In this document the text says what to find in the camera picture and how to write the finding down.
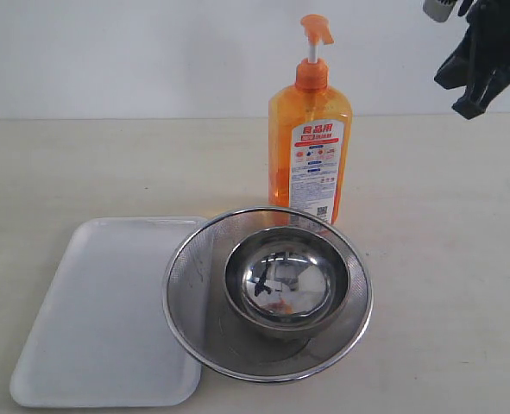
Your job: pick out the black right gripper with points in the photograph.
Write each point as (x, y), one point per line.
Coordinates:
(481, 61)

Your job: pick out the orange dish soap pump bottle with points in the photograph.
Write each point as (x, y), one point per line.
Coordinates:
(309, 124)

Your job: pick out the small stainless steel bowl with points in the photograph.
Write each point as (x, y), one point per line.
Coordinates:
(287, 283)

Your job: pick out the white rectangular plastic tray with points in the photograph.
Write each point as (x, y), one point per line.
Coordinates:
(100, 338)

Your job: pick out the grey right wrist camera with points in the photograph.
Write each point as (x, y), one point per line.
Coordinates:
(438, 10)

